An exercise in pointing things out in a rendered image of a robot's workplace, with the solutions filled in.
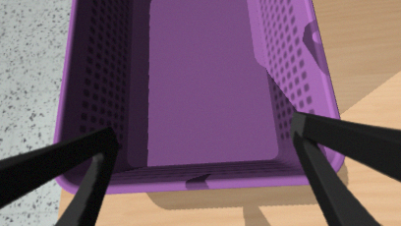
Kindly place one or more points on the purple plastic basket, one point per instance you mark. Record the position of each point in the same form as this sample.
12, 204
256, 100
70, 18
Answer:
200, 93

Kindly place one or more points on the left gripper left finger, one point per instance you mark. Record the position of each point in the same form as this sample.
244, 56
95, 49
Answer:
25, 172

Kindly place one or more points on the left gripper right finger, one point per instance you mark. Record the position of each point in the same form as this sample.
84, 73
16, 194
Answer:
373, 146

